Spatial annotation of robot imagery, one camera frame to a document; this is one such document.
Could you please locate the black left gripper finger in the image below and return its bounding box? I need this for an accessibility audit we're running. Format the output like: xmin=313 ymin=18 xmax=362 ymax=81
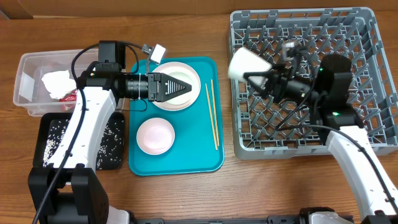
xmin=160 ymin=73 xmax=192 ymax=89
xmin=160 ymin=89 xmax=191 ymax=102

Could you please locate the white cup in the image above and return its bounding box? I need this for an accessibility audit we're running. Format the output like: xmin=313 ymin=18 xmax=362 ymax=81
xmin=228 ymin=47 xmax=272 ymax=82

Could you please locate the white bowl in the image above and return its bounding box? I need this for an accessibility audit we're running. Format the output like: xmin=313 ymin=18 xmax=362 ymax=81
xmin=136 ymin=118 xmax=175 ymax=156

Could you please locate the white rice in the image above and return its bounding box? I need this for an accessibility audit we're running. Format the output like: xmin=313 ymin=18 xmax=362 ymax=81
xmin=43 ymin=117 xmax=125 ymax=170

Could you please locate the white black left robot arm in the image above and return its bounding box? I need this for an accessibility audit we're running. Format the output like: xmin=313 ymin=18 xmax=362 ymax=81
xmin=28 ymin=40 xmax=192 ymax=223

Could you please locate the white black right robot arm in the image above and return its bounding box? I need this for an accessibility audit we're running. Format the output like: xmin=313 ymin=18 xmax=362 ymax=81
xmin=239 ymin=54 xmax=397 ymax=223

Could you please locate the grey dishwasher rack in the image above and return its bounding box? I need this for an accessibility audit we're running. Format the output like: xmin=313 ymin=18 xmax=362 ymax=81
xmin=229 ymin=7 xmax=397 ymax=159

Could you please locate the clear plastic waste bin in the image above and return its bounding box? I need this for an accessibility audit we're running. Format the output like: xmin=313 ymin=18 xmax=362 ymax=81
xmin=12 ymin=49 xmax=125 ymax=118

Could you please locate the small white plate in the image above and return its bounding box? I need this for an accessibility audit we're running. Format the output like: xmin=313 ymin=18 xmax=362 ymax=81
xmin=167 ymin=72 xmax=193 ymax=105

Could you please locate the large white plate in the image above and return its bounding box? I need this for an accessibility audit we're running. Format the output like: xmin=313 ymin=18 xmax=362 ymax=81
xmin=153 ymin=62 xmax=201 ymax=111

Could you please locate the right wooden chopstick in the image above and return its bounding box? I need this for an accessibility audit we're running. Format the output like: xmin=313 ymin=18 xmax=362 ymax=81
xmin=211 ymin=79 xmax=220 ymax=147

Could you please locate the wooden chopstick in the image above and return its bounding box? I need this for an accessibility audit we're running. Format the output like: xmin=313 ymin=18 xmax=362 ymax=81
xmin=205 ymin=84 xmax=218 ymax=151
xmin=211 ymin=79 xmax=220 ymax=147

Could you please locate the teal serving tray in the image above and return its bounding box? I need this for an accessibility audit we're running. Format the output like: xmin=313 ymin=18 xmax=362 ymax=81
xmin=128 ymin=56 xmax=224 ymax=176

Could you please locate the left wooden chopstick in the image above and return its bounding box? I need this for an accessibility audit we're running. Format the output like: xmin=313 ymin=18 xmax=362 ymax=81
xmin=205 ymin=84 xmax=218 ymax=151

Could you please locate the red snack wrapper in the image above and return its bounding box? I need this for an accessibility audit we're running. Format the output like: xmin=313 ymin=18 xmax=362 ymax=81
xmin=59 ymin=90 xmax=77 ymax=112

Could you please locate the white paper napkin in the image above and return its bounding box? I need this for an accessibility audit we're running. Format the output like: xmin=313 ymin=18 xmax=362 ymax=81
xmin=42 ymin=70 xmax=76 ymax=100

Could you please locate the black rectangular tray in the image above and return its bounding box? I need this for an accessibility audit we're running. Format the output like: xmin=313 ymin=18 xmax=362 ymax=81
xmin=33 ymin=112 xmax=125 ymax=170

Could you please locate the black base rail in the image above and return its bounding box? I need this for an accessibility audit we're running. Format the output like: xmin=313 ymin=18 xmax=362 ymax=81
xmin=130 ymin=215 xmax=306 ymax=224

